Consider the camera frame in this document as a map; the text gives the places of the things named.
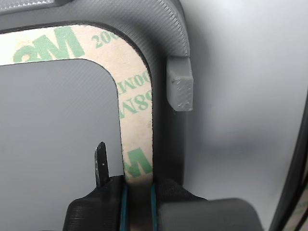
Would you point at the gray 3D-printed box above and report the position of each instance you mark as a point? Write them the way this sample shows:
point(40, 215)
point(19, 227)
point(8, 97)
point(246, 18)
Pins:
point(60, 115)

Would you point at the dark gray flat plate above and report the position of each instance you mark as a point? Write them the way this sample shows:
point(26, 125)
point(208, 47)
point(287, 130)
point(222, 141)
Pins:
point(292, 168)

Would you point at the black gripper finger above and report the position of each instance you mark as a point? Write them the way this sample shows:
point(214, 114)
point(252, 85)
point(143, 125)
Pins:
point(204, 214)
point(96, 209)

